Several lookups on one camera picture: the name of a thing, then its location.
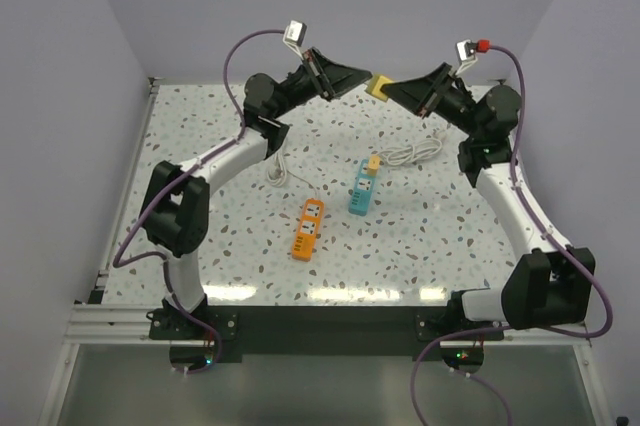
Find orange power strip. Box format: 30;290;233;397
291;199;324;261

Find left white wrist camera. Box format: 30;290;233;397
282;20;307;58

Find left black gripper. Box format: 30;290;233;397
273;48;373;121

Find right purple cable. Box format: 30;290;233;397
410;38;615;426

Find orange strip white cord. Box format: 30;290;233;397
265;150;326;198

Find blue strip white cord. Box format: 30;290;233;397
374;127;451;168

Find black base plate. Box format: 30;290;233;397
146;303;493;366

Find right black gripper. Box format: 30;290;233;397
379;64;481;139

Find yellow plug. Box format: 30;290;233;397
365;74;393;102

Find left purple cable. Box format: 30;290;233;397
112;28;286;375

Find aluminium rail frame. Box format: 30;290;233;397
62;76;593;347

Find blue power strip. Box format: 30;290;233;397
348;159;376;216

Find yellow plug adapter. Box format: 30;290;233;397
367;155;381;177

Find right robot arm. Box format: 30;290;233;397
381;63;595;339

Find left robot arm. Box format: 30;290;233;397
140;48;373;338

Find purple cable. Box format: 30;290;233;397
112;28;286;375
410;38;615;426

